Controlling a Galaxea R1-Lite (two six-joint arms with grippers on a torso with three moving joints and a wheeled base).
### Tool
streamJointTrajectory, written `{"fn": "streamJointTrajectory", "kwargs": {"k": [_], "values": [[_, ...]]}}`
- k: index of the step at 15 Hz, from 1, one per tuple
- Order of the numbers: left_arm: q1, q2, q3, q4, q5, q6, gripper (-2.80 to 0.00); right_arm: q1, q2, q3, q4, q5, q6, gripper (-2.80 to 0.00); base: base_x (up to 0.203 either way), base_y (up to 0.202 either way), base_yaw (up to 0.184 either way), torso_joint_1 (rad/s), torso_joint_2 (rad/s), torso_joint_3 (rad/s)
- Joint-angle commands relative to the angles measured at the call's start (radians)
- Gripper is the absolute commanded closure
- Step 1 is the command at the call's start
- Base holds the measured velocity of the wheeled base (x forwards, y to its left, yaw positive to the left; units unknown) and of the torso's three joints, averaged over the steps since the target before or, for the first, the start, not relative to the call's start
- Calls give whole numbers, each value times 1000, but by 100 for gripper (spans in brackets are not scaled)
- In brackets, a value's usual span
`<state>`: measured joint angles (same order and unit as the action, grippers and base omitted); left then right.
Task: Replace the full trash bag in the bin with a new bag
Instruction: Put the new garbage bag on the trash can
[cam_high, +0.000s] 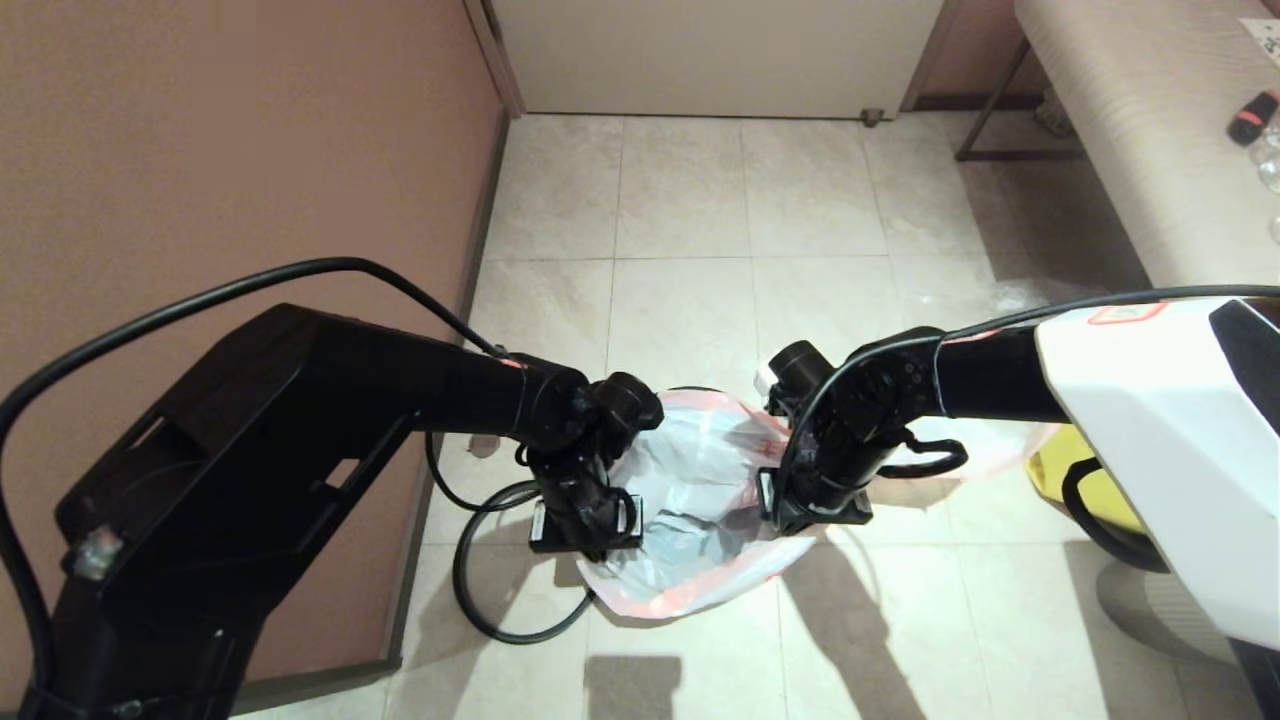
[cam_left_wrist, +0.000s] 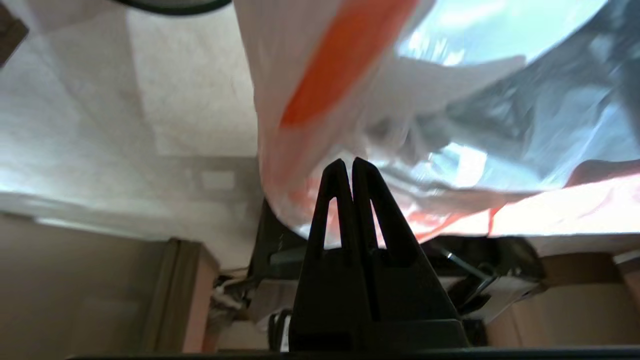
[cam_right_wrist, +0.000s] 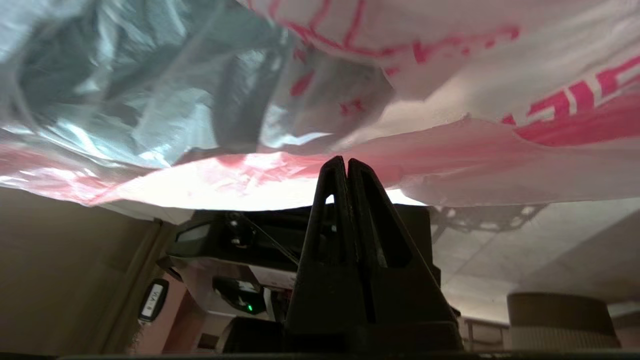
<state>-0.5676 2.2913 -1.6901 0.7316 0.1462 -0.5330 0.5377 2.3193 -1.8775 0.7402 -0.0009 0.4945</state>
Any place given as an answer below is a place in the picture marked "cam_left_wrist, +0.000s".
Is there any fresh white pink trash bag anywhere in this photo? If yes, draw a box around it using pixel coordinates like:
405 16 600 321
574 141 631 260
234 0 640 246

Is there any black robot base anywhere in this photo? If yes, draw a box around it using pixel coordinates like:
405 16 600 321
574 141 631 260
249 197 548 351

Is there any brown cardboard box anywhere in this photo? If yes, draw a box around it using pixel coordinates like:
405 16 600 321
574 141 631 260
487 252 640 347

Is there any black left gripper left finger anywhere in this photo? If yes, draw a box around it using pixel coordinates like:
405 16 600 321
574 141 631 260
290 159 375 328

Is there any grey bin rim ring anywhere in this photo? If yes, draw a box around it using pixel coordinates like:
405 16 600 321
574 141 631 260
112 0 233 16

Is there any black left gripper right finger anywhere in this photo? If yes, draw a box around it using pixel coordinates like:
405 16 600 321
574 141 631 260
352 157 453 323

